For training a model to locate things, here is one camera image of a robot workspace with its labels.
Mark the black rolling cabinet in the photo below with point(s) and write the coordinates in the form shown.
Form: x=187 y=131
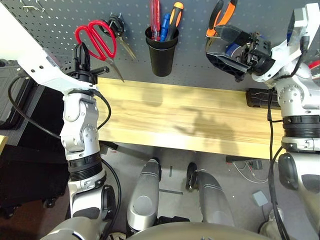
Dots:
x=30 y=180

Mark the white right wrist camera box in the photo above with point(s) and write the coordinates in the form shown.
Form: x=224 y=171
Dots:
x=307 y=22

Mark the grey robot torso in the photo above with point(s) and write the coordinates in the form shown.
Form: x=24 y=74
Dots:
x=195 y=232

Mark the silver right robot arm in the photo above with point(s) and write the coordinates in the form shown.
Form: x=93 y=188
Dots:
x=300 y=105

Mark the long black floor tape strip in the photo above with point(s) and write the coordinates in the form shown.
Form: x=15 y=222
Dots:
x=171 y=191

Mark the light bystander sneaker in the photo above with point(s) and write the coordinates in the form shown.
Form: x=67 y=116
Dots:
x=271 y=225
x=117 y=236

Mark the black plastic tool cup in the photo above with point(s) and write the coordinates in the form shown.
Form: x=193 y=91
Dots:
x=162 y=60

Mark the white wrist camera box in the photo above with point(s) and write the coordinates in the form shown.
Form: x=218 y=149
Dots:
x=307 y=22
x=45 y=72

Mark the silver robot left leg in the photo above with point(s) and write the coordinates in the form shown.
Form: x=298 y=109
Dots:
x=143 y=197

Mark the orange black pliers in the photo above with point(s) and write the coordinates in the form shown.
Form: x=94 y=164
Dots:
x=226 y=13

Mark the red tape roll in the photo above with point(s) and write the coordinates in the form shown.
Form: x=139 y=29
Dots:
x=315 y=66

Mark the blue tape roll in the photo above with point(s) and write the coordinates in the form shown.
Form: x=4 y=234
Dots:
x=231 y=50

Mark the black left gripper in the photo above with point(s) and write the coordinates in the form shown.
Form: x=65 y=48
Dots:
x=87 y=75

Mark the grey perforated pegboard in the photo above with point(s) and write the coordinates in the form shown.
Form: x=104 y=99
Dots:
x=190 y=62

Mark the silver metal peg hook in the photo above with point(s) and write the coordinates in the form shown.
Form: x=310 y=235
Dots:
x=32 y=8
x=115 y=18

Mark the grey floor box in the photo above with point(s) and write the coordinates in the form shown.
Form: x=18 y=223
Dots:
x=260 y=198

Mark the light wooden board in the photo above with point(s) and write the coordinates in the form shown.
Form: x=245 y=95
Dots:
x=3 y=143

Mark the silver robot right leg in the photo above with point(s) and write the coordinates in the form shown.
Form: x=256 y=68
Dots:
x=212 y=197

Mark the silver robot leg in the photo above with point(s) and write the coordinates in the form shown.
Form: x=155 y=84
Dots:
x=212 y=197
x=143 y=197

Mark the grey ribbed equipment case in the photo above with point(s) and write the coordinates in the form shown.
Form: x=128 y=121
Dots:
x=27 y=105

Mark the black table frame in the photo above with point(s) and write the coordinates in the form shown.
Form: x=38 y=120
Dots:
x=125 y=150

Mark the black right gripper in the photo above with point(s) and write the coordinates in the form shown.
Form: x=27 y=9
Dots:
x=261 y=52

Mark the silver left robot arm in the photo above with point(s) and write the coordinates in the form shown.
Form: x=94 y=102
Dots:
x=80 y=130

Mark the short black floor tape strip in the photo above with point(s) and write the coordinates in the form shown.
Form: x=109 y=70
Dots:
x=170 y=171

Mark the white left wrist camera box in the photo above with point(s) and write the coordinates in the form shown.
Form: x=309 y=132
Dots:
x=45 y=72

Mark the black plastic tool case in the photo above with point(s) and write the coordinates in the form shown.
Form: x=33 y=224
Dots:
x=260 y=98

